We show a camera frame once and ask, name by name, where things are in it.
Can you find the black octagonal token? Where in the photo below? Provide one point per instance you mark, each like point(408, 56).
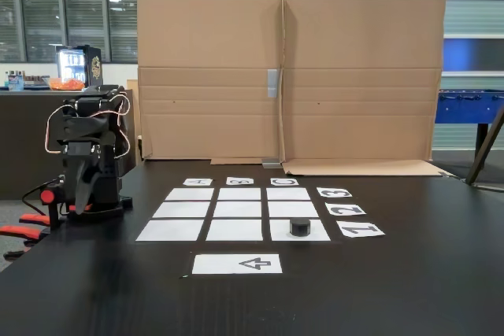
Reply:
point(300, 227)

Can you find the white paper grid square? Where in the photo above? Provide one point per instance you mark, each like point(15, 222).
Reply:
point(237, 209)
point(319, 234)
point(181, 209)
point(288, 194)
point(234, 230)
point(190, 194)
point(293, 209)
point(170, 230)
point(239, 194)

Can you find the black clamp with red knob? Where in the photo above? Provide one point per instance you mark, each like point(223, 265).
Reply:
point(48, 196)

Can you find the dark brown counter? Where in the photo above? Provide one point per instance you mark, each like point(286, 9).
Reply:
point(23, 135)

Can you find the small brown cardboard sheet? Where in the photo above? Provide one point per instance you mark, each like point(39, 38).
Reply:
point(133, 123)

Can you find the orange snack bag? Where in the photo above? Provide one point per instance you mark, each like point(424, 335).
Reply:
point(67, 84)

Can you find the black mini fridge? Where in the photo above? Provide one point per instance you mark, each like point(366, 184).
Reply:
point(94, 66)

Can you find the blue labelled box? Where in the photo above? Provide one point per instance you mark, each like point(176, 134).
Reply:
point(15, 83)

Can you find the paper label letter B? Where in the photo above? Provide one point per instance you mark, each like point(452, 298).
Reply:
point(229, 181)

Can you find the white paper sheet with arrow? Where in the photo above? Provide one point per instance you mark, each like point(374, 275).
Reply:
point(220, 264)

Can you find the large brown cardboard panel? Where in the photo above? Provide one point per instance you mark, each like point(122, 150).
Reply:
point(362, 49)
point(208, 49)

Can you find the grey tape strip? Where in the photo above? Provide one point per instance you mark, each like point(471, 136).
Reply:
point(273, 83)
point(271, 163)

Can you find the paper label letter C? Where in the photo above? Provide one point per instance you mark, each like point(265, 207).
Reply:
point(273, 182)

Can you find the paper label number 3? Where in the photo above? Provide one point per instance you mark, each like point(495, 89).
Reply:
point(321, 193)

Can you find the paper label number 2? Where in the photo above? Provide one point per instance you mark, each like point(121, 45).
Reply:
point(332, 210)

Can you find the paper label number 1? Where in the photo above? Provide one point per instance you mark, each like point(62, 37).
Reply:
point(378, 230)

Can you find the blue foosball table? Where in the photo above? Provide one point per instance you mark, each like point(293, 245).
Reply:
point(464, 109)

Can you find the brown wooden stand leg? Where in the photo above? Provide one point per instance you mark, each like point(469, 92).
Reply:
point(482, 151)

